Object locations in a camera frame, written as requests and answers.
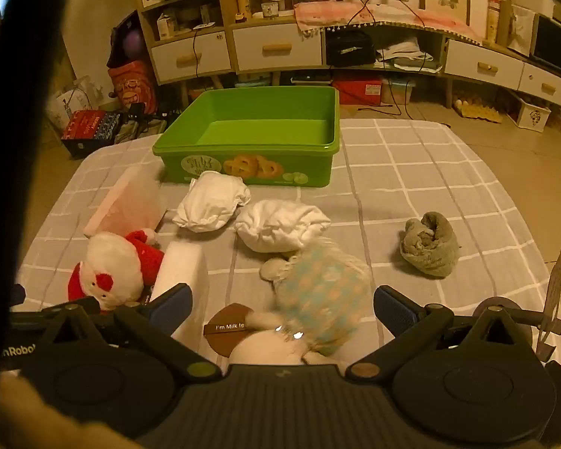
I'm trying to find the curved wooden tv stand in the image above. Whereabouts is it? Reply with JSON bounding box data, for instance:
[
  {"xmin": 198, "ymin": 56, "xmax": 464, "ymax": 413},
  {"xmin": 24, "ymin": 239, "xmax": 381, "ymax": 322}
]
[{"xmin": 325, "ymin": 23, "xmax": 561, "ymax": 109}]

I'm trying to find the folded clothes stack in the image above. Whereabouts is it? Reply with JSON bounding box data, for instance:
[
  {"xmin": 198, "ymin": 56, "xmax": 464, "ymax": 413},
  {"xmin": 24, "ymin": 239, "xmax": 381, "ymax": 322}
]
[{"xmin": 376, "ymin": 40, "xmax": 443, "ymax": 74}]

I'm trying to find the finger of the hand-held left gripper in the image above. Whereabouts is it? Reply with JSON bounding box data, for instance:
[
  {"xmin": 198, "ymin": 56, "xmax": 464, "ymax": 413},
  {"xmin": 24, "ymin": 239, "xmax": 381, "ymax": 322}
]
[{"xmin": 9, "ymin": 284, "xmax": 62, "ymax": 336}]

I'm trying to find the santa plush toy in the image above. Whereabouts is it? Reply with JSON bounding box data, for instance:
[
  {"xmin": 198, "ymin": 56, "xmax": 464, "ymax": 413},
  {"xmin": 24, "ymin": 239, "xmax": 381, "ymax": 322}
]
[{"xmin": 68, "ymin": 228, "xmax": 165, "ymax": 312}]

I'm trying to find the black microwave oven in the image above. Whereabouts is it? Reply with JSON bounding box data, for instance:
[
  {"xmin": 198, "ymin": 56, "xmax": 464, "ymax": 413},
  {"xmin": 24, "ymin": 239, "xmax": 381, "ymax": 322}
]
[{"xmin": 529, "ymin": 13, "xmax": 561, "ymax": 76}]

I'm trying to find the green plastic box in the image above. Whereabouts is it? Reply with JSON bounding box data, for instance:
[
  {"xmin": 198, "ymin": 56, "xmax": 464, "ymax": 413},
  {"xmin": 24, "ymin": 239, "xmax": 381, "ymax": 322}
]
[{"xmin": 152, "ymin": 86, "xmax": 341, "ymax": 189}]

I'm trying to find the clear storage box blue lid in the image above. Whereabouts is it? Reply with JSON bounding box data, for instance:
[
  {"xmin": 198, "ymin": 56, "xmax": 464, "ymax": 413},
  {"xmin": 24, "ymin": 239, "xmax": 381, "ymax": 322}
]
[{"xmin": 236, "ymin": 72, "xmax": 276, "ymax": 89}]

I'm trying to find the pink foam block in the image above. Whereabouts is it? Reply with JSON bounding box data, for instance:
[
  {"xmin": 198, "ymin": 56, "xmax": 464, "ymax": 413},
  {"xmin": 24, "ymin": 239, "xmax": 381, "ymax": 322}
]
[{"xmin": 83, "ymin": 166, "xmax": 166, "ymax": 237}]

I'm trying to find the pink table runner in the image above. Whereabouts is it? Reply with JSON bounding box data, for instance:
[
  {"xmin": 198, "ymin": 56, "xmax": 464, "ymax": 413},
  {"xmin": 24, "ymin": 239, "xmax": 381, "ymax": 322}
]
[{"xmin": 294, "ymin": 1, "xmax": 483, "ymax": 46}]

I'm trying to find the black charger cable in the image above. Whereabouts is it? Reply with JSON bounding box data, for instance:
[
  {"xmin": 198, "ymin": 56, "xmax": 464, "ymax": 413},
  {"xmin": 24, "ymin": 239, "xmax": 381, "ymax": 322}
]
[{"xmin": 191, "ymin": 25, "xmax": 203, "ymax": 79}]

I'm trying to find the teal storage box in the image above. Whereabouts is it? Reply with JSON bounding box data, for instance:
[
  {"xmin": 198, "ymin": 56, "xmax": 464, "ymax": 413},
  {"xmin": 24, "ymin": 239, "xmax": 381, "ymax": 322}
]
[{"xmin": 381, "ymin": 79, "xmax": 416, "ymax": 105}]

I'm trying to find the low wooden drawer cabinet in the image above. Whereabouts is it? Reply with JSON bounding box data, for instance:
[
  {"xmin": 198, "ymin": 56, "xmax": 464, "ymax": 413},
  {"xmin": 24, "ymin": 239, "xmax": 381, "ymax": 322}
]
[{"xmin": 229, "ymin": 18, "xmax": 330, "ymax": 89}]

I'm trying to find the dark tote bag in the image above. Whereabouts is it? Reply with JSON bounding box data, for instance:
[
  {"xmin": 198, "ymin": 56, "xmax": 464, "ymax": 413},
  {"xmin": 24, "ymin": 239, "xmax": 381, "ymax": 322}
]
[{"xmin": 107, "ymin": 9, "xmax": 143, "ymax": 68}]

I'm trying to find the egg tray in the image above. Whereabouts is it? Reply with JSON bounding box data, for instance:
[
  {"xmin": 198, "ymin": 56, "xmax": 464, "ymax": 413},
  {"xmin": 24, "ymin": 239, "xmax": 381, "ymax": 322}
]
[{"xmin": 453, "ymin": 97, "xmax": 504, "ymax": 123}]

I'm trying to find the white drawer wooden handle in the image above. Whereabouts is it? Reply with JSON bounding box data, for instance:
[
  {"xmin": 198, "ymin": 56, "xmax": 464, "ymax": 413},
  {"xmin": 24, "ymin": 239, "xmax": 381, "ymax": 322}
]
[
  {"xmin": 445, "ymin": 40, "xmax": 527, "ymax": 89},
  {"xmin": 519, "ymin": 63, "xmax": 561, "ymax": 107},
  {"xmin": 150, "ymin": 32, "xmax": 231, "ymax": 84},
  {"xmin": 233, "ymin": 23, "xmax": 323, "ymax": 73}
]

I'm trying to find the white cloth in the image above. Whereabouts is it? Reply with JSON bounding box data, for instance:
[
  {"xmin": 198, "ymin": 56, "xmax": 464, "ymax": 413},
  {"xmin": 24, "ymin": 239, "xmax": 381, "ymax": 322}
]
[
  {"xmin": 235, "ymin": 199, "xmax": 332, "ymax": 254},
  {"xmin": 172, "ymin": 171, "xmax": 252, "ymax": 233}
]

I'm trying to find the person's left forearm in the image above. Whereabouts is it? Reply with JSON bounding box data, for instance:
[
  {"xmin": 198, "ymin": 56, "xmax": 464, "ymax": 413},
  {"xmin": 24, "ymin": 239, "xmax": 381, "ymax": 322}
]
[{"xmin": 0, "ymin": 374, "xmax": 138, "ymax": 449}]

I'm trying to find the black bag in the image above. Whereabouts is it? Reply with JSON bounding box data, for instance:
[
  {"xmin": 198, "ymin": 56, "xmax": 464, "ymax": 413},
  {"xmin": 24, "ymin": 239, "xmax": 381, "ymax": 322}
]
[{"xmin": 326, "ymin": 28, "xmax": 377, "ymax": 67}]

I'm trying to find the orange snack bag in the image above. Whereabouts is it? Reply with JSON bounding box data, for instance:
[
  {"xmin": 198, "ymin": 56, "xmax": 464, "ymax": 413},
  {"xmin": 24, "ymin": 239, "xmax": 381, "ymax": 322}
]
[{"xmin": 108, "ymin": 61, "xmax": 158, "ymax": 114}]

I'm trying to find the white patterned box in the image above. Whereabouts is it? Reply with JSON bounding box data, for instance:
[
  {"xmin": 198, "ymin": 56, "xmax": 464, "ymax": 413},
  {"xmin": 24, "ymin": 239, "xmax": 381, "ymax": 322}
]
[{"xmin": 509, "ymin": 95, "xmax": 552, "ymax": 131}]

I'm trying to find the rabbit plush checked dress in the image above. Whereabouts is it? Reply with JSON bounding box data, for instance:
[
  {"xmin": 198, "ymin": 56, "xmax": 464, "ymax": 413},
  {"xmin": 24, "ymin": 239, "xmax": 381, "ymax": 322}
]
[{"xmin": 229, "ymin": 238, "xmax": 374, "ymax": 366}]

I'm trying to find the tall snack tube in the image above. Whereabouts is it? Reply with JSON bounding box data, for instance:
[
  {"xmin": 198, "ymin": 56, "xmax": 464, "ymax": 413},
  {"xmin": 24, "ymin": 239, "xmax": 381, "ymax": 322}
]
[{"xmin": 486, "ymin": 0, "xmax": 502, "ymax": 43}]

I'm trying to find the grey checked blanket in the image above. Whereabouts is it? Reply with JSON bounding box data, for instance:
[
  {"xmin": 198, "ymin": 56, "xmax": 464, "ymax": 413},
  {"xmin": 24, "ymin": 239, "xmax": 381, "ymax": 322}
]
[{"xmin": 16, "ymin": 119, "xmax": 561, "ymax": 375}]

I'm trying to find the white plastic bag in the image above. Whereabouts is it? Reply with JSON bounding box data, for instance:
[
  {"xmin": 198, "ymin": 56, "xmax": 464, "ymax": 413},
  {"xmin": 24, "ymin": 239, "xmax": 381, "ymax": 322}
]
[{"xmin": 46, "ymin": 77, "xmax": 104, "ymax": 130}]

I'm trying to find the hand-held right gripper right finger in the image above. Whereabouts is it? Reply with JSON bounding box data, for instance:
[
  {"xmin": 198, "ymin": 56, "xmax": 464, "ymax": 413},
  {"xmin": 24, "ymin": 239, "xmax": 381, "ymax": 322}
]
[{"xmin": 346, "ymin": 284, "xmax": 542, "ymax": 383}]

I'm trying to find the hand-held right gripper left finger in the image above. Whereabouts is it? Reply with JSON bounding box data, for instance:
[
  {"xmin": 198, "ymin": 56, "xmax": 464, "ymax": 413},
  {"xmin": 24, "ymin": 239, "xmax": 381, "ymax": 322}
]
[{"xmin": 40, "ymin": 283, "xmax": 221, "ymax": 385}]

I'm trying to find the white foam block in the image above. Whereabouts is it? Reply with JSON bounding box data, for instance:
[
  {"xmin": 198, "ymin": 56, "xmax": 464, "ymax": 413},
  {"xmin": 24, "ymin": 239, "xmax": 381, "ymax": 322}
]
[{"xmin": 150, "ymin": 238, "xmax": 209, "ymax": 343}]

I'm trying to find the black flat device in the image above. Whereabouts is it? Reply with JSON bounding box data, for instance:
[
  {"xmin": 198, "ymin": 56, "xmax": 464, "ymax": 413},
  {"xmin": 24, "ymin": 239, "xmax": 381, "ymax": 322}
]
[{"xmin": 291, "ymin": 73, "xmax": 334, "ymax": 86}]

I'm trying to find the red black gift box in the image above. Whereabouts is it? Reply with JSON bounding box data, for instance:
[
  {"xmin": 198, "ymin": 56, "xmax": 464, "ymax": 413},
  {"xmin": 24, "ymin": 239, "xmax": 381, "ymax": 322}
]
[{"xmin": 61, "ymin": 110, "xmax": 122, "ymax": 159}]

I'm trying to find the red cardboard box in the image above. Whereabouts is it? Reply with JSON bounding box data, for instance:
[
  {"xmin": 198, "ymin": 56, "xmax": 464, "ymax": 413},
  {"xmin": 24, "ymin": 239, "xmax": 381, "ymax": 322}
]
[{"xmin": 333, "ymin": 76, "xmax": 383, "ymax": 106}]

